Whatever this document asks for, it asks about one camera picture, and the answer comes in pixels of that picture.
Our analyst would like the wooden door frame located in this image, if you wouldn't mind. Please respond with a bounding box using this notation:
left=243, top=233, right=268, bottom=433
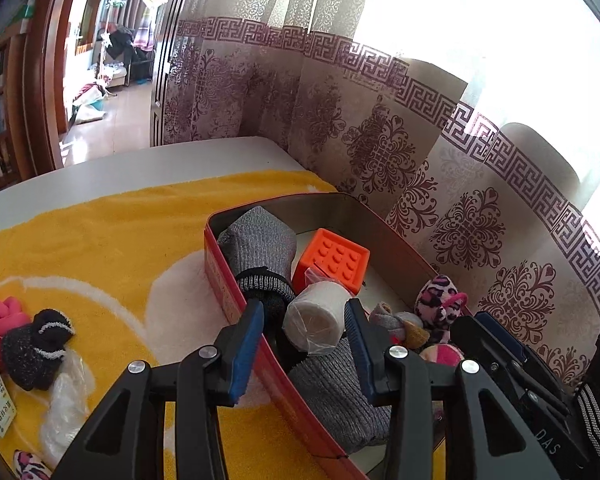
left=22, top=0, right=117, bottom=177

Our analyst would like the clear plastic bag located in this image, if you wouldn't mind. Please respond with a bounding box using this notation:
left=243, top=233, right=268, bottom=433
left=39, top=349, right=97, bottom=467

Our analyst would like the red tin box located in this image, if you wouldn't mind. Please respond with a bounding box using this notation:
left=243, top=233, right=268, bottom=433
left=203, top=191, right=476, bottom=480

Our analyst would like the grey knit sock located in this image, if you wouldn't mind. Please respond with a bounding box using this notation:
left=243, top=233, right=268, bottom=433
left=216, top=205, right=394, bottom=454

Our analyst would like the small grey sock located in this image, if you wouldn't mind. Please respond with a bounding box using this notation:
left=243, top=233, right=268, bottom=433
left=369, top=301, right=429, bottom=351

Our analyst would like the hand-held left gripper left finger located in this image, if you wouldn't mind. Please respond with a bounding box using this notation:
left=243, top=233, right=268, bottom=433
left=52, top=300, right=266, bottom=480

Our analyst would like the yellow and white blanket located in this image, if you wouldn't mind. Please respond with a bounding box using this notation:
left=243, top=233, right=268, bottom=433
left=0, top=170, right=342, bottom=480

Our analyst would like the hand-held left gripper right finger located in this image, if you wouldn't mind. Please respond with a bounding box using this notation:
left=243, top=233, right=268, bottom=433
left=344, top=297, right=556, bottom=480

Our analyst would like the leopard print sock with cord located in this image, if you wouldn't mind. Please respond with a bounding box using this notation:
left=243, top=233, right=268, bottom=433
left=414, top=274, right=467, bottom=332

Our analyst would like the black sock with white trim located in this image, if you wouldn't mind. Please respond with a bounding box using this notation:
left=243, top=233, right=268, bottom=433
left=0, top=308, right=77, bottom=392

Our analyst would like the white roll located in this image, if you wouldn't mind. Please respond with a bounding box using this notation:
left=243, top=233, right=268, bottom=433
left=281, top=280, right=352, bottom=357

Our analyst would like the orange toy cube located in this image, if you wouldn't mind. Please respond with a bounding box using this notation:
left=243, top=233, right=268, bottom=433
left=291, top=227, right=372, bottom=294

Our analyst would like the patterned curtain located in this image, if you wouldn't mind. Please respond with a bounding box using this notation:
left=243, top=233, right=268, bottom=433
left=152, top=0, right=600, bottom=411

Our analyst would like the pink rubber toy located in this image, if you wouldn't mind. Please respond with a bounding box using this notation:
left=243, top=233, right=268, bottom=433
left=0, top=296, right=32, bottom=337

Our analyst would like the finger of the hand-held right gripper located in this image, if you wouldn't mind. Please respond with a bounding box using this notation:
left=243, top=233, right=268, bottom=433
left=475, top=311, right=578, bottom=401
left=451, top=316, right=573, bottom=415

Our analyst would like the pastel sock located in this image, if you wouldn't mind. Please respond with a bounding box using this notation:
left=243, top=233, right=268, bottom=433
left=419, top=341, right=462, bottom=367

